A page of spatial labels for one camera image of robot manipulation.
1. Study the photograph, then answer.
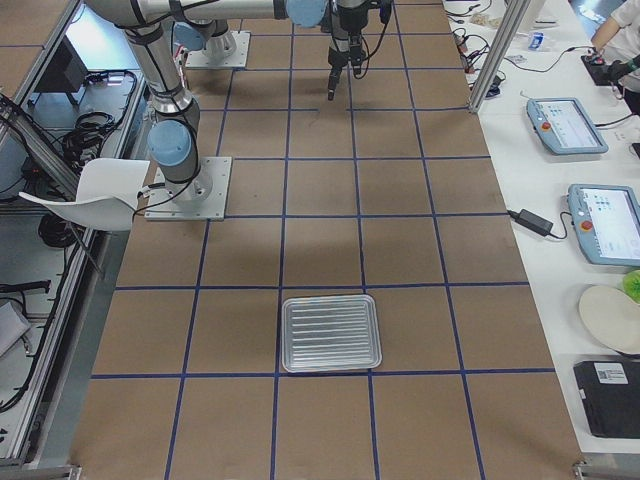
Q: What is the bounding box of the blue teach pendant near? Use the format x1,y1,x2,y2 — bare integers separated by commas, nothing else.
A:
567,184,639,267

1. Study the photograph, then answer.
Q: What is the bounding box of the aluminium frame post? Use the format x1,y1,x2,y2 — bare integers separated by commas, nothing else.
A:
468,0,529,113

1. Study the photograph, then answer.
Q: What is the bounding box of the cream round plate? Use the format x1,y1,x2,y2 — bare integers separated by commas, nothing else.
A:
578,286,639,356

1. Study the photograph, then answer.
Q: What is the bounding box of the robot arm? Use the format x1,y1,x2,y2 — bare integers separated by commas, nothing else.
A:
172,20,237,59
88,1,379,205

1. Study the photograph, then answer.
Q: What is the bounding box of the blue teach pendant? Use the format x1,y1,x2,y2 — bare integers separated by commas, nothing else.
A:
567,184,639,267
526,98,609,155

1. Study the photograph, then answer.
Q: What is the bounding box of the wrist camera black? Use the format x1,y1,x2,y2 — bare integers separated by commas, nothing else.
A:
349,42,366,79

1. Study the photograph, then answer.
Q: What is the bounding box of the blue teach pendant far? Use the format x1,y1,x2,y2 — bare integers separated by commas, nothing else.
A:
526,98,609,155

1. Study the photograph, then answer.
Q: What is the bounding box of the white plastic chair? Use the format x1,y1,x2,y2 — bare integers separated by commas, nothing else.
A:
19,158,150,232

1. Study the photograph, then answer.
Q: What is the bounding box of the ribbed metal tray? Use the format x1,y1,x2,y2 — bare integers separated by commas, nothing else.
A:
281,294,383,373

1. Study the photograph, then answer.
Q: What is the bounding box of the black laptop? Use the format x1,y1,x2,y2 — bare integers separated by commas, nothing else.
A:
573,361,639,439

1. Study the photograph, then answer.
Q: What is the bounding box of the black power adapter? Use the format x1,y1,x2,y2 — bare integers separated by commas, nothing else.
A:
507,209,553,237

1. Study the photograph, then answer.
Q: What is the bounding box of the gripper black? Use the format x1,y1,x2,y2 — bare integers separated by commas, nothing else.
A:
327,31,365,101

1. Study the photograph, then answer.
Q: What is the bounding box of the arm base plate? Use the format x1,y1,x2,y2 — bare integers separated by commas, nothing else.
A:
186,30,251,70
144,157,232,221

